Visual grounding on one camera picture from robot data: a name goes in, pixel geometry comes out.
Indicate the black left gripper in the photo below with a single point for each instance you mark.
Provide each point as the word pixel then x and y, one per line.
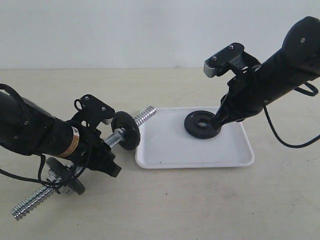
pixel 91 151

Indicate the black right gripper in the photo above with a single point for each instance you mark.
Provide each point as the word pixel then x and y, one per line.
pixel 244 99

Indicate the chrome threaded dumbbell bar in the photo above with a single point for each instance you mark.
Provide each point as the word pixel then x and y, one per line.
pixel 43 193

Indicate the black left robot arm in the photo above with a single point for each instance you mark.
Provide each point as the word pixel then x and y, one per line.
pixel 35 131

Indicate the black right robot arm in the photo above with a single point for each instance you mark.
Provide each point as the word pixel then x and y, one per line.
pixel 295 63

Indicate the chrome spinlock collar nut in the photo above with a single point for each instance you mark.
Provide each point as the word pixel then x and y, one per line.
pixel 53 177

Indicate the white plastic tray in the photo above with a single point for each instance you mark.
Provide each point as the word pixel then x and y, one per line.
pixel 165 144

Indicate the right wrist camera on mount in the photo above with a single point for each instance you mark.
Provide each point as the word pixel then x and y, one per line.
pixel 231 58

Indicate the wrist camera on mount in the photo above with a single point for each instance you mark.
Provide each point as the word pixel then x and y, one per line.
pixel 93 111
pixel 231 58

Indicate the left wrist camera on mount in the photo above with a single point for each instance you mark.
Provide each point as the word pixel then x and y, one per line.
pixel 93 111

